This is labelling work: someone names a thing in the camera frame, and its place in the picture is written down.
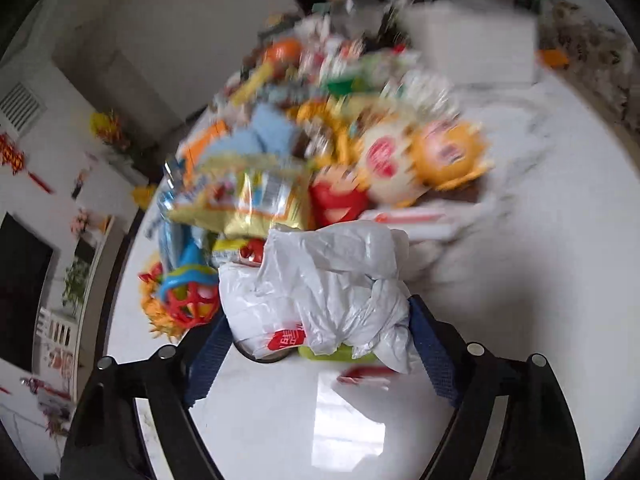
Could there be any orange cloth bag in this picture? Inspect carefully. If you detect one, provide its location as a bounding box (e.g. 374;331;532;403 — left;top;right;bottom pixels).
536;48;572;69

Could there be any red white wrapper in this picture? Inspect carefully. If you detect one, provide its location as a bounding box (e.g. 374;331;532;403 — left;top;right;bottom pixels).
336;364;397;392

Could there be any red lattice ball rattle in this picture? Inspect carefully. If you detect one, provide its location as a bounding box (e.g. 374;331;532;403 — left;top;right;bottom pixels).
159;240;222;329

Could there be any yellow orange feathered toy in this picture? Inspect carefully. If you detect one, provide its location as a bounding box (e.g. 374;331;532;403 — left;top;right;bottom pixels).
139;261;182;342

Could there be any floral sofa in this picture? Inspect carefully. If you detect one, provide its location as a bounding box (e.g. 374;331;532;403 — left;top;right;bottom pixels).
519;0;640;133

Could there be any orange ball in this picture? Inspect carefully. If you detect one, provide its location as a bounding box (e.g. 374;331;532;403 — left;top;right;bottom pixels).
264;39;304;69

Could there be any white box with red stripe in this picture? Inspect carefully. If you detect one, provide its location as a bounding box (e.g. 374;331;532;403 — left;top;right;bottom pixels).
359;204;457;242

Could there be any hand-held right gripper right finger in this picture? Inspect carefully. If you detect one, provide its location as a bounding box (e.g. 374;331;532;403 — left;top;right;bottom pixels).
406;296;587;480

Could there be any orange-haired cartoon doll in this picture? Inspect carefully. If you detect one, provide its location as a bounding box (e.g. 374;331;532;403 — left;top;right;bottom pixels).
357;112;495;208

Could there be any green plastic item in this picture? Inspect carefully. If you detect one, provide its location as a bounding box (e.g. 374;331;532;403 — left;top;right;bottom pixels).
298;341;382;364

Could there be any yellow flower plant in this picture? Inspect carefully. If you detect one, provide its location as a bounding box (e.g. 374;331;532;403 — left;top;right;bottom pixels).
89;109;134;154

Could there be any white plastic bag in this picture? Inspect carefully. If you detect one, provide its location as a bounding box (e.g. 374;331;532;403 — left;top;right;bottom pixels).
217;222;427;375

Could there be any white storage box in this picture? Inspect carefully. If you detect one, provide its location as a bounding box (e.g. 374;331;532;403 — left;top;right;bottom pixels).
399;0;539;87

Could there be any orange packet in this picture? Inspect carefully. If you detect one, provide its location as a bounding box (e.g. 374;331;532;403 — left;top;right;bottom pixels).
179;119;232;162

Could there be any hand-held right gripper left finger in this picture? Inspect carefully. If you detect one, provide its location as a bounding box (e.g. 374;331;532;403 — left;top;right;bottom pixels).
59;316;237;480

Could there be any red cartoon figure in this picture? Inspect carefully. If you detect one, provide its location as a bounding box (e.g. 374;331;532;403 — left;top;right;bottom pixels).
309;164;372;229

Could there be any black television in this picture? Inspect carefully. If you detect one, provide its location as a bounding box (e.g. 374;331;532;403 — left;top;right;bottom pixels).
0;211;55;372

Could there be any red knot wall decoration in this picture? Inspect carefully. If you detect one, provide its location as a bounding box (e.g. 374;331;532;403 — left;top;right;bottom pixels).
0;131;53;195

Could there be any yellow snack bag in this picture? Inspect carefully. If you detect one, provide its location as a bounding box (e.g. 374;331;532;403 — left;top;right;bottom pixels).
169;156;317;239

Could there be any yellow potty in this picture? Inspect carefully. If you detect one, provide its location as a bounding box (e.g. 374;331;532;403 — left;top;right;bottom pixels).
130;184;159;212

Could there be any white air vent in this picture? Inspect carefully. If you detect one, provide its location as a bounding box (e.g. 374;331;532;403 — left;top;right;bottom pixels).
0;81;47;137

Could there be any pink flower bouquet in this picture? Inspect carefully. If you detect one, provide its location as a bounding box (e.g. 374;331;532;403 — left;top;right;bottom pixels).
69;209;112;237

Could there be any light blue cloth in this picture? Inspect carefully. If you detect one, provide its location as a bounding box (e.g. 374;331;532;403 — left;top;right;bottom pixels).
214;104;297;159

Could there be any green potted plant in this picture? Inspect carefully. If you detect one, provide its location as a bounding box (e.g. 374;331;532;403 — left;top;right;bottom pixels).
61;258;94;319

